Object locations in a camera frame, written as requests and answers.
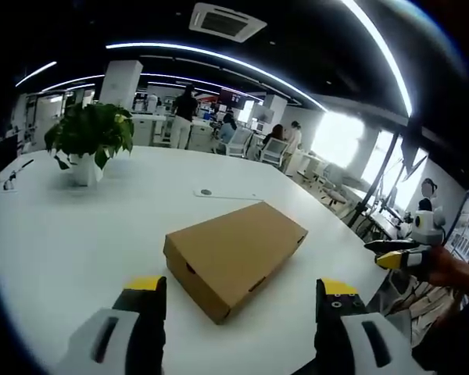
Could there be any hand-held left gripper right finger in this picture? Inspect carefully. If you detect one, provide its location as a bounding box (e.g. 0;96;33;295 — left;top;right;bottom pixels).
314;277;425;375

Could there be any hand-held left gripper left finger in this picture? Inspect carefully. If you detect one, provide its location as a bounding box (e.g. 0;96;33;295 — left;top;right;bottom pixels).
54;275;168;375

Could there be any brown cardboard shoe box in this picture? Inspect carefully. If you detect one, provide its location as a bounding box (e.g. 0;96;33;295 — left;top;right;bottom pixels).
163;201;310;325

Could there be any person's right hand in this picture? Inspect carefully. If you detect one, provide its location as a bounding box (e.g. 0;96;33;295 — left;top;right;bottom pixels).
428;246;469;292

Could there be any black tripod stand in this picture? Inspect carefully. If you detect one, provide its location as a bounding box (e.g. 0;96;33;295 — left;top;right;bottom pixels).
345;132;429;238

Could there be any white office chair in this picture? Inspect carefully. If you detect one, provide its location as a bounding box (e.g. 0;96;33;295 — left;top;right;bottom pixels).
257;137;290;167
222;127;255;158

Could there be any white plant pot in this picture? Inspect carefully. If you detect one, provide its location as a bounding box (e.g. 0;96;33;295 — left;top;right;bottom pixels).
68;152;105;188

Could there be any white flat pad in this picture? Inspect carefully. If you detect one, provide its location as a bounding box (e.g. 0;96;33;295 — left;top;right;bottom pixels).
192;187;265;202

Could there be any white desk tool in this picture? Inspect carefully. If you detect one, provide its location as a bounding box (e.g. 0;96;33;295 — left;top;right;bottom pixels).
0;158;35;191

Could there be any green potted plant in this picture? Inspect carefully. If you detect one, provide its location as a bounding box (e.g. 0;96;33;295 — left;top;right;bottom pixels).
44;101;135;170

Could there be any white pillar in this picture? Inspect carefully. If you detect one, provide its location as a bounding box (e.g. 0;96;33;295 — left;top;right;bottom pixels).
99;59;145;109

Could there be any ceiling air conditioner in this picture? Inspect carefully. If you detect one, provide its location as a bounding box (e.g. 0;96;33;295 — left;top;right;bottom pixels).
188;2;268;44

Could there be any wall poster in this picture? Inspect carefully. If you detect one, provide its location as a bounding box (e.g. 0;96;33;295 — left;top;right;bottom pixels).
444;183;469;263

